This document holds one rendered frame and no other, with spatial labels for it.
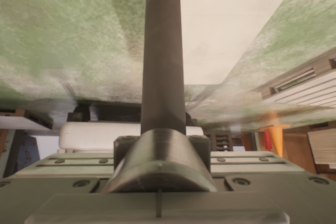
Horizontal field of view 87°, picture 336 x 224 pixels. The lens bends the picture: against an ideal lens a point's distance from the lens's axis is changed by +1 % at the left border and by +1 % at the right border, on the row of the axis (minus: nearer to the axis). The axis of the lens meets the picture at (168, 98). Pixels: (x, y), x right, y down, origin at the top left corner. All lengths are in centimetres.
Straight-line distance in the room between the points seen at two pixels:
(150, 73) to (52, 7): 88
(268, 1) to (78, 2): 73
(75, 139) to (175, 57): 172
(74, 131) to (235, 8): 162
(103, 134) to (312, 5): 169
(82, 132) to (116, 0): 128
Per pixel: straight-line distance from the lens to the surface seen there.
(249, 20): 70
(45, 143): 597
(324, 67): 159
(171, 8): 20
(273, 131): 431
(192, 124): 219
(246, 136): 554
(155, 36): 18
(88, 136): 181
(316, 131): 460
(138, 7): 89
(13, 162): 424
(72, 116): 208
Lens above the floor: 64
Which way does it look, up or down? 19 degrees down
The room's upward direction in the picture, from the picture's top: 179 degrees clockwise
